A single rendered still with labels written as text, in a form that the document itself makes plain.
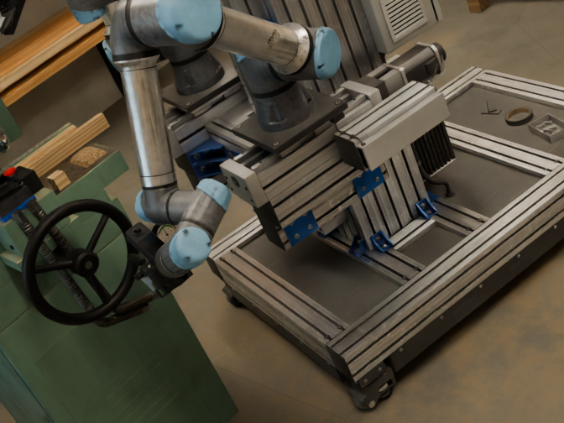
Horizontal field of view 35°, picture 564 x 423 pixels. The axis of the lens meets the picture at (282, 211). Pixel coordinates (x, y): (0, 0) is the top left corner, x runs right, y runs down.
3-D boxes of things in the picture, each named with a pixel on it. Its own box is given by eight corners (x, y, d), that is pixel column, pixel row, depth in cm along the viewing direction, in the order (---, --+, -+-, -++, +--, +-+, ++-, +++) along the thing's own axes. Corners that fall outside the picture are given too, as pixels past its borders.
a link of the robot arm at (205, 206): (181, 174, 185) (159, 218, 181) (221, 175, 178) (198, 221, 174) (202, 195, 190) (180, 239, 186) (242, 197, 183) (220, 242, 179)
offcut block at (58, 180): (60, 190, 214) (53, 179, 212) (53, 189, 216) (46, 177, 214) (70, 182, 215) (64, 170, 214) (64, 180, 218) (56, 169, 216)
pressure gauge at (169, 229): (166, 257, 228) (153, 232, 224) (159, 254, 231) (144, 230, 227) (184, 242, 231) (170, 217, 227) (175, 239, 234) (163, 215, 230)
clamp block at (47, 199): (22, 258, 199) (2, 227, 194) (-3, 247, 208) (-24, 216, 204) (73, 219, 205) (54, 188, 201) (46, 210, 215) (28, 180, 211)
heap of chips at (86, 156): (86, 167, 219) (83, 161, 218) (67, 162, 226) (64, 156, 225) (108, 151, 222) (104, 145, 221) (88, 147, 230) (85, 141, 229)
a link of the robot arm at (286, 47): (300, 36, 213) (126, -21, 171) (351, 31, 204) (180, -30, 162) (296, 86, 213) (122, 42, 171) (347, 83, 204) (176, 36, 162)
